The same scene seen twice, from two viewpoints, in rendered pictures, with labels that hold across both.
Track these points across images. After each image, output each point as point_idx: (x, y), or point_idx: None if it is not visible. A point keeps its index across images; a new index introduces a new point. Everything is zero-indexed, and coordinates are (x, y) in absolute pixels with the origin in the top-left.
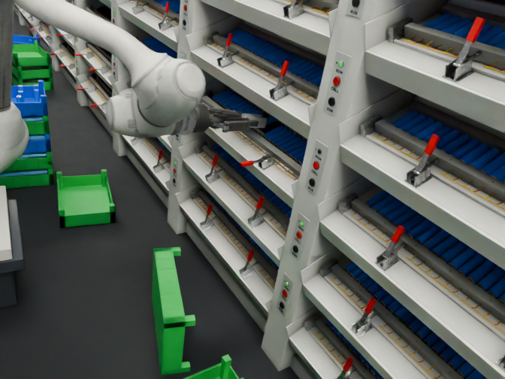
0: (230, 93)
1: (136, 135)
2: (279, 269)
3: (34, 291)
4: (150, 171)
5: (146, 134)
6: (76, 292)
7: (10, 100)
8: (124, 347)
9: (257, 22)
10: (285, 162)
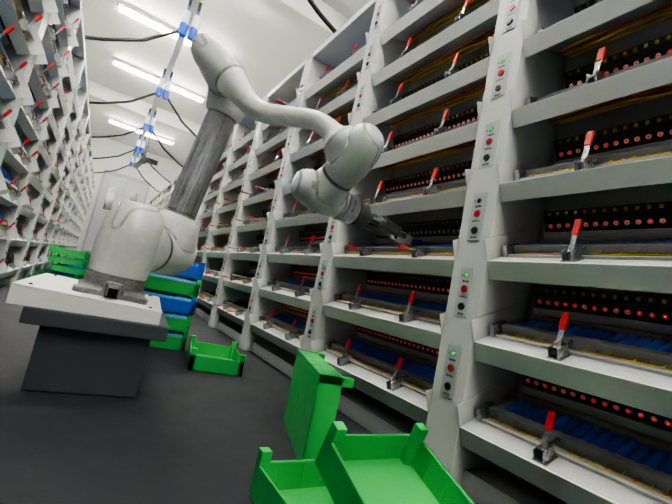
0: (371, 245)
1: (314, 200)
2: (440, 344)
3: (155, 394)
4: (280, 342)
5: (323, 200)
6: (200, 402)
7: (196, 215)
8: (254, 443)
9: (408, 156)
10: (437, 248)
